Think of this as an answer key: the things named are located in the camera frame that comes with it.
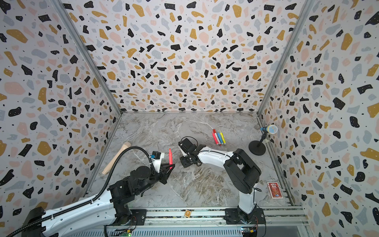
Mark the aluminium corner post left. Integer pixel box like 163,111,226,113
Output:
52,1,122,193

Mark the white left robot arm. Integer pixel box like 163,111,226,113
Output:
21,164,175,237

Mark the aluminium corner post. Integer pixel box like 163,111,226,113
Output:
256,0,314,178
52,1,122,193

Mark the small brown tag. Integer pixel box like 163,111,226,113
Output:
184,210,191,218

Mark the white marker pen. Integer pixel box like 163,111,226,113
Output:
213,129,221,145

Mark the black corrugated cable hose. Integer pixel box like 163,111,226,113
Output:
5,146,153,237

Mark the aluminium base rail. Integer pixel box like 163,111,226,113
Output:
69,206,313,237

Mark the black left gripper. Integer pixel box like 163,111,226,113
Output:
136,162,176,197

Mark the blue highlighter pen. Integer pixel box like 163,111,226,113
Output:
217,132,223,144

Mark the pink highlighter pen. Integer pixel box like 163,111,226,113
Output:
212,133,219,145
168,149,173,165

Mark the beige toy microphone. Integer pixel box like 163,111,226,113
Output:
102,142,131,175

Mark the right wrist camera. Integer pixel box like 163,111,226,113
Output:
178,136,198,157

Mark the yellow highlighter pen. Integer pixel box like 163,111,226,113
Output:
220,132,226,144

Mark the red playing card box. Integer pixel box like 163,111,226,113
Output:
267,182,283,199

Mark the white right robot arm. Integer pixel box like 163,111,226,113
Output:
178,139,262,215

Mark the blue toy microphone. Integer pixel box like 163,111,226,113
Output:
260,124,278,134

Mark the aluminium corner post right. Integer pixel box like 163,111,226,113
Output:
256,0,314,178

